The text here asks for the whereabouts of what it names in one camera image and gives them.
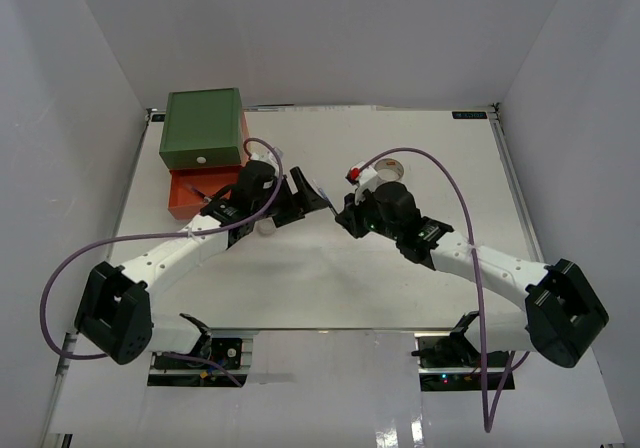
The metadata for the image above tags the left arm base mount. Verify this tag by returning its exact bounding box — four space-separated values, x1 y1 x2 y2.
147 337 253 388

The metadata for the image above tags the orange cardboard box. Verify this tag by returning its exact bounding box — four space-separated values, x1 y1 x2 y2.
167 112 249 221

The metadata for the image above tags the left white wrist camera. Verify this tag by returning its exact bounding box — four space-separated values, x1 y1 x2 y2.
249 148 282 171

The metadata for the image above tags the purple pen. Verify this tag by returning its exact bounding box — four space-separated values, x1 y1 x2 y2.
186 184 211 203

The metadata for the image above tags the large white tape roll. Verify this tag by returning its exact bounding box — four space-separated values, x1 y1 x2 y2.
374 157 405 182

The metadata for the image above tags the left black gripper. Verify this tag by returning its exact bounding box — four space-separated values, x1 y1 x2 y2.
252 167 327 228

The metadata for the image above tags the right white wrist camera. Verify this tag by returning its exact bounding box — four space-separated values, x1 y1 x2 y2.
346 163 383 205

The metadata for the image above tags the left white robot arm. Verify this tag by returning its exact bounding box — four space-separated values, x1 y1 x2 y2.
74 161 328 367

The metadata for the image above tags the blue corner label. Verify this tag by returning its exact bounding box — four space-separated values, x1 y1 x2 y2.
452 111 488 120

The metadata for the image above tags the blue pen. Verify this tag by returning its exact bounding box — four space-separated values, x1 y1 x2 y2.
318 187 337 216

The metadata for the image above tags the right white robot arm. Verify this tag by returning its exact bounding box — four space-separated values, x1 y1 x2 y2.
336 182 609 368

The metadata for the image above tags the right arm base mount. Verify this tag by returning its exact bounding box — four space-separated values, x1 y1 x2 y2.
411 333 481 393

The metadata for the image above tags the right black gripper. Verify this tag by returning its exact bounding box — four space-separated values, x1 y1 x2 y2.
337 186 401 242

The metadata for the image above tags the small clear tape roll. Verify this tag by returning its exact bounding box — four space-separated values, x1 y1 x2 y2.
256 219 276 236

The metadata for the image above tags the green drawer box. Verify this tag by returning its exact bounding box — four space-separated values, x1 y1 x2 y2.
159 88 244 170

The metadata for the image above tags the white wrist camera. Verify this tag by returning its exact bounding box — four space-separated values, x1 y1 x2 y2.
249 148 282 171
346 163 383 205

